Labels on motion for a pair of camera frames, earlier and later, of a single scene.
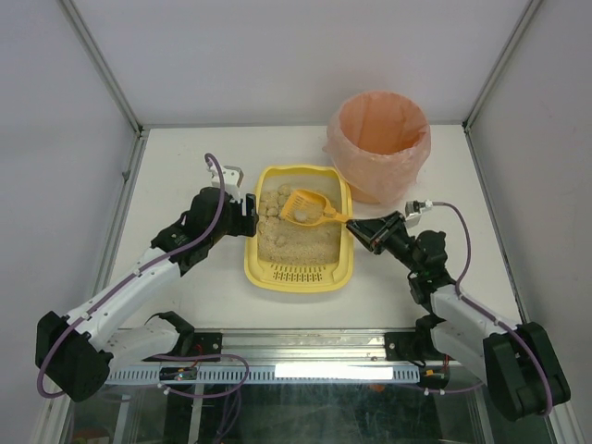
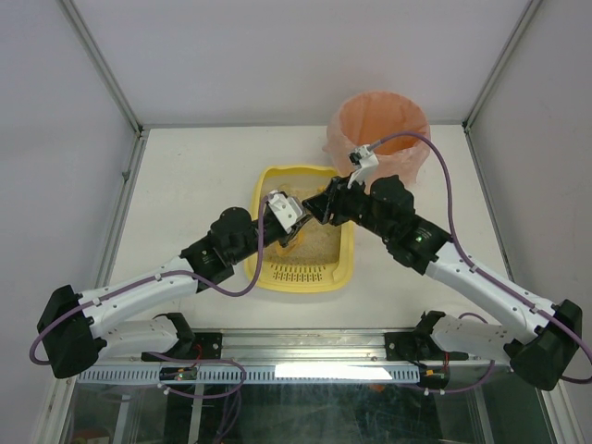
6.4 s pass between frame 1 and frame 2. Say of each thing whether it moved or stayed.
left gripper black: moved
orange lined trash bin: stayed
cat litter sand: stayed
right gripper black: moved
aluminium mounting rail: stayed
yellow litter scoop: moved
